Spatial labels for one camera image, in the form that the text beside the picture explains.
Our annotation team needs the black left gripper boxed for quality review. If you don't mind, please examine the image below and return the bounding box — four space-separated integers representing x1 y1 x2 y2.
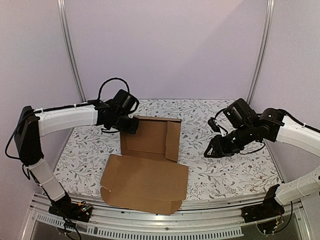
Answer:
112 113 140 135

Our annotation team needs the brown cardboard box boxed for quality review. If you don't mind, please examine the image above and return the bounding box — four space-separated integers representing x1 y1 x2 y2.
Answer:
100 116 189 215

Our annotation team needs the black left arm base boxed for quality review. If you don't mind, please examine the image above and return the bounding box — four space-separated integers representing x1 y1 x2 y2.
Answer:
48 194 93 223

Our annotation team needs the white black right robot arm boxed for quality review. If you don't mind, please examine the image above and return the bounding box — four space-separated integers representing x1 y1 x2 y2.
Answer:
203 98 320 218

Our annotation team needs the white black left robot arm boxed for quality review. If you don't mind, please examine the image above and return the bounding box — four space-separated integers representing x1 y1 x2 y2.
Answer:
9 89 140 217

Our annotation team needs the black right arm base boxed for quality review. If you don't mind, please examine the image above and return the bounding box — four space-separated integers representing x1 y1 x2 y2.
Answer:
241 184 285 223

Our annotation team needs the floral patterned table mat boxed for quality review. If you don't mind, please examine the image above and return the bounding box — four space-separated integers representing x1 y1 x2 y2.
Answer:
54 99 282 201

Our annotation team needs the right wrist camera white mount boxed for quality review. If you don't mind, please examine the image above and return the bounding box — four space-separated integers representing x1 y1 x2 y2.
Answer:
207 117 228 137

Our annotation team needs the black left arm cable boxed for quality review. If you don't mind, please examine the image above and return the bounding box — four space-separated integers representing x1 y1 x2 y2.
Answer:
96 77 132 101

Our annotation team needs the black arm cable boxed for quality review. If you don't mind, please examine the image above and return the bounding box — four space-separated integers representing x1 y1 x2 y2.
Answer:
282 111 320 133
96 77 132 101

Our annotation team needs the aluminium front rail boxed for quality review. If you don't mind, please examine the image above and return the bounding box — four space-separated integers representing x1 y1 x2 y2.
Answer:
21 193 313 240

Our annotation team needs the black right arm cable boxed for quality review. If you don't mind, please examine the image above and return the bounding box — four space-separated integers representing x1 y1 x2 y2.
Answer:
282 111 320 133

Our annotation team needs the left aluminium frame post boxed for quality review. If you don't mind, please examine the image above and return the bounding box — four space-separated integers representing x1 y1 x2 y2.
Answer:
57 0 87 102

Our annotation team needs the aluminium frame post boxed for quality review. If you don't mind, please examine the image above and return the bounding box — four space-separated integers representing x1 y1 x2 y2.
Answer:
57 0 87 102
246 0 275 105

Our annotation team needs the right aluminium frame post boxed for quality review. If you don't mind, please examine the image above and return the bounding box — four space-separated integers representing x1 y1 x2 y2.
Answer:
246 0 275 105

